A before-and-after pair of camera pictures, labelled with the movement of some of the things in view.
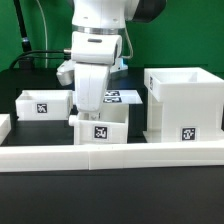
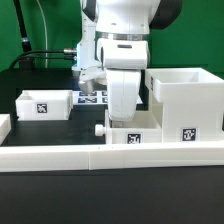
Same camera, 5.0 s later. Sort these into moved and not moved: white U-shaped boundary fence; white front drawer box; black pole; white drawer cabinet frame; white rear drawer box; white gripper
Moved: white front drawer box; white gripper
Not moved: white drawer cabinet frame; white U-shaped boundary fence; black pole; white rear drawer box
